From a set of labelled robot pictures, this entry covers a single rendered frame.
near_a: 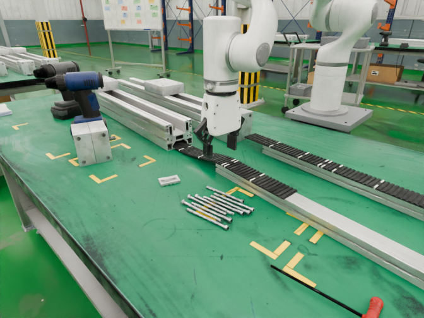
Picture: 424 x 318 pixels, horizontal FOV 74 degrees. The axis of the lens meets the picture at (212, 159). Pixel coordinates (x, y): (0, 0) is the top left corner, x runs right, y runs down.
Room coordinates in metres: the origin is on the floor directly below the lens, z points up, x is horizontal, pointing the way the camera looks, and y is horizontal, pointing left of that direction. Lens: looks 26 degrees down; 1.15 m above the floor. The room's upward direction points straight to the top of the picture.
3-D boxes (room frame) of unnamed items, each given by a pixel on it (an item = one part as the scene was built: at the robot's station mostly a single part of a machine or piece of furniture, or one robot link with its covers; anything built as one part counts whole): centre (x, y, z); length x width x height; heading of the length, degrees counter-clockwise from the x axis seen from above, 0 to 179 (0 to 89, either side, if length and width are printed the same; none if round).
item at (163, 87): (1.27, 0.21, 0.87); 0.16 x 0.11 x 0.07; 40
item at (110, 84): (1.34, 0.52, 0.87); 0.16 x 0.11 x 0.07; 40
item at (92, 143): (0.77, 0.34, 0.83); 0.11 x 0.10 x 0.10; 117
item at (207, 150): (0.66, 0.02, 0.86); 0.03 x 0.03 x 0.07; 40
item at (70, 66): (1.15, 0.62, 0.89); 0.20 x 0.08 x 0.22; 148
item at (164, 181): (0.62, 0.11, 0.78); 0.05 x 0.03 x 0.01; 113
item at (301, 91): (3.77, -1.45, 0.50); 1.03 x 0.55 x 1.01; 58
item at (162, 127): (1.15, 0.36, 0.82); 0.80 x 0.10 x 0.09; 40
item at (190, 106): (1.27, 0.21, 0.82); 0.80 x 0.10 x 0.09; 40
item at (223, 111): (0.69, -0.02, 0.95); 0.10 x 0.07 x 0.11; 130
